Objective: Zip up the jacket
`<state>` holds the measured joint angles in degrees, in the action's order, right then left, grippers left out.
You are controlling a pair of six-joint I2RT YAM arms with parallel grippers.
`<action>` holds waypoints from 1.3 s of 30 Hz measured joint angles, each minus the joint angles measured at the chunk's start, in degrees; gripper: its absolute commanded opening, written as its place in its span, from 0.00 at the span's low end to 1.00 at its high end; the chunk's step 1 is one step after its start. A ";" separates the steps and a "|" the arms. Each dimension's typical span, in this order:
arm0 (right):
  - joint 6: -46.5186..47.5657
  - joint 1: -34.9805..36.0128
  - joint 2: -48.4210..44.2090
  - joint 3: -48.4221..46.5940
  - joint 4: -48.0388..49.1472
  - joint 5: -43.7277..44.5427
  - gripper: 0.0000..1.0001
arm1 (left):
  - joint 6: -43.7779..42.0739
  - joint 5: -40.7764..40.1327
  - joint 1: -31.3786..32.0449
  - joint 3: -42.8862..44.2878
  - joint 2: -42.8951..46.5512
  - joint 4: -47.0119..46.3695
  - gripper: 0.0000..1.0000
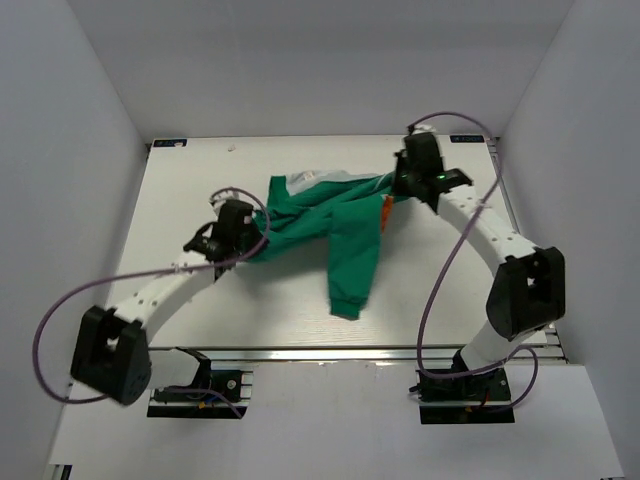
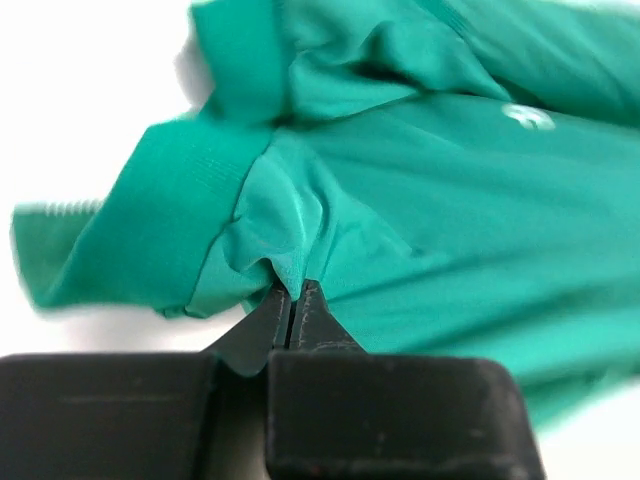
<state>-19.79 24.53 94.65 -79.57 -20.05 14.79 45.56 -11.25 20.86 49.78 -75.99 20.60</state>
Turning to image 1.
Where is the green jacket with white lining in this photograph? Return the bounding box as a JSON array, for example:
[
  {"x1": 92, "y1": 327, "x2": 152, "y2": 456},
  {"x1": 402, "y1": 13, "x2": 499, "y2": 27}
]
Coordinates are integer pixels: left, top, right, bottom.
[{"x1": 250, "y1": 170, "x2": 408, "y2": 320}]

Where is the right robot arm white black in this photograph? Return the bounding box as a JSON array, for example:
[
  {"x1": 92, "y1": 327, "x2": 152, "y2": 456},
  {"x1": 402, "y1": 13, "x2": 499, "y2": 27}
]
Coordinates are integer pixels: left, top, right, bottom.
[{"x1": 391, "y1": 132, "x2": 566, "y2": 399}]

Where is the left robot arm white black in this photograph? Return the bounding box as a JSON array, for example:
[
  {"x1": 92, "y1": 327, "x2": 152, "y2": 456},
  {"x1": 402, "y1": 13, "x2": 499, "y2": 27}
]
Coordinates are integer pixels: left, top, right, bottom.
[{"x1": 70, "y1": 198, "x2": 266, "y2": 406}]

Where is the blue label sticker right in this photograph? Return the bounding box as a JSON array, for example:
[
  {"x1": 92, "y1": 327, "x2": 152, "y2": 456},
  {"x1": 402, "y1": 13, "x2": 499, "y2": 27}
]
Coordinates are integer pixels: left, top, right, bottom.
[{"x1": 449, "y1": 134, "x2": 485, "y2": 144}]

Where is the blue label sticker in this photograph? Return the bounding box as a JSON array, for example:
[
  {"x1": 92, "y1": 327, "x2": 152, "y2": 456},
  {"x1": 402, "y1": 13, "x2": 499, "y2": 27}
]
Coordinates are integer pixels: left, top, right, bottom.
[
  {"x1": 152, "y1": 138, "x2": 187, "y2": 148},
  {"x1": 449, "y1": 134, "x2": 485, "y2": 144}
]

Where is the blue label sticker left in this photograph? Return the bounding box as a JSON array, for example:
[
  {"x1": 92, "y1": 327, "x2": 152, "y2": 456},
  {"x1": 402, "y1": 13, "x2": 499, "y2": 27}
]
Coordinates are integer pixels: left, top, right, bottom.
[{"x1": 152, "y1": 138, "x2": 187, "y2": 148}]

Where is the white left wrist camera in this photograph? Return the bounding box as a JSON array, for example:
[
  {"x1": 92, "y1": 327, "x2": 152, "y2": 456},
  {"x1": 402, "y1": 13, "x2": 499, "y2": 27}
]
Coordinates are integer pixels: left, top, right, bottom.
[{"x1": 209, "y1": 191, "x2": 236, "y2": 209}]

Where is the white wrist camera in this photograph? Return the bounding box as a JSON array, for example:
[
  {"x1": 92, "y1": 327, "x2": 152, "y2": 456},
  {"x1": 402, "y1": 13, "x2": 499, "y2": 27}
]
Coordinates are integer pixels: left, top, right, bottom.
[
  {"x1": 407, "y1": 123, "x2": 437, "y2": 135},
  {"x1": 209, "y1": 191, "x2": 236, "y2": 209}
]

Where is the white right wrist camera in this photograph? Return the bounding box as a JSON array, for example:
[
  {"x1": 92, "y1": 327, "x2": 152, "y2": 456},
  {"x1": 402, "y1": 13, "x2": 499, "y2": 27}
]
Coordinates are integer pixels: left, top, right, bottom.
[{"x1": 407, "y1": 123, "x2": 437, "y2": 135}]

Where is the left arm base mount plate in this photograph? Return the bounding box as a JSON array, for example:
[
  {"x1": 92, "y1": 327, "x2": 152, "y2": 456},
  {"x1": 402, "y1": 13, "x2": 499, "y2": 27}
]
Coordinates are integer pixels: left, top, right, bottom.
[{"x1": 147, "y1": 348, "x2": 254, "y2": 420}]

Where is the aluminium table front rail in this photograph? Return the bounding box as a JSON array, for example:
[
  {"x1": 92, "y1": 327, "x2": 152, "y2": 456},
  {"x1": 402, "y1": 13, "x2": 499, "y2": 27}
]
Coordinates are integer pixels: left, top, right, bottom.
[{"x1": 144, "y1": 344, "x2": 471, "y2": 365}]

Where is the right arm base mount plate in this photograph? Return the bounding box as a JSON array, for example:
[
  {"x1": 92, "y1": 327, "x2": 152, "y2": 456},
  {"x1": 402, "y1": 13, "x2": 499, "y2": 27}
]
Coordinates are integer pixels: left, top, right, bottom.
[{"x1": 409, "y1": 369, "x2": 515, "y2": 425}]

